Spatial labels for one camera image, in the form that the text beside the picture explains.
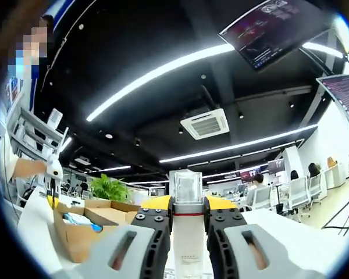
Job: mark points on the curved ceiling light strip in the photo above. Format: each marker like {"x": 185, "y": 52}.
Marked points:
{"x": 192, "y": 57}
{"x": 235, "y": 147}

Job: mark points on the dark display screen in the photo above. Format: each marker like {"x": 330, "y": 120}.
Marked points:
{"x": 276, "y": 166}

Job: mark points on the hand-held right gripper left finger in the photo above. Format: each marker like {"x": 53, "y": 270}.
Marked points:
{"x": 139, "y": 247}

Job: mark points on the red-lit display screen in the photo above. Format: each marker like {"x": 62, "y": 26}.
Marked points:
{"x": 249, "y": 175}

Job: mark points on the small brown bag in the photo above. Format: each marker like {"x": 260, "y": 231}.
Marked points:
{"x": 332, "y": 162}

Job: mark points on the blue white wall poster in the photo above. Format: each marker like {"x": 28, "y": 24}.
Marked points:
{"x": 16, "y": 90}

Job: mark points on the grey metal shelf rack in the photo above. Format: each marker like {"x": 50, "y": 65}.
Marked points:
{"x": 37, "y": 122}

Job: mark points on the small black object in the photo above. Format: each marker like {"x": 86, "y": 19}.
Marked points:
{"x": 76, "y": 202}

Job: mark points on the white mesh office chair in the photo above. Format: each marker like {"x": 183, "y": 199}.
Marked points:
{"x": 261, "y": 197}
{"x": 318, "y": 187}
{"x": 299, "y": 194}

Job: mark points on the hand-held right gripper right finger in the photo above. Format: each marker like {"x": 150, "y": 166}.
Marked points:
{"x": 238, "y": 247}

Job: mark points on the frosted white lotion bottle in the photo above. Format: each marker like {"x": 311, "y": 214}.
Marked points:
{"x": 189, "y": 238}

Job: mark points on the light blue wipes pack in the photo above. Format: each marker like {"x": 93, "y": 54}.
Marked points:
{"x": 77, "y": 219}

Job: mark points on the white ceiling air vent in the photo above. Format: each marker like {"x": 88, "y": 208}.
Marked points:
{"x": 205, "y": 125}

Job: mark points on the brown cardboard shoe box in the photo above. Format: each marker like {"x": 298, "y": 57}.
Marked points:
{"x": 75, "y": 244}

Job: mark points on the green plant in white pot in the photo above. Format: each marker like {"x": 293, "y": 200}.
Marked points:
{"x": 110, "y": 187}

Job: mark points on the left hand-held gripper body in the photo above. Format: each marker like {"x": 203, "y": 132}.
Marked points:
{"x": 54, "y": 170}

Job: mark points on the tilted monitor on stand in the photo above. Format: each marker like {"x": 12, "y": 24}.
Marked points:
{"x": 344, "y": 96}

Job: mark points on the large dark wall screen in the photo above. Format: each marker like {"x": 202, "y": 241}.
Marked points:
{"x": 273, "y": 32}

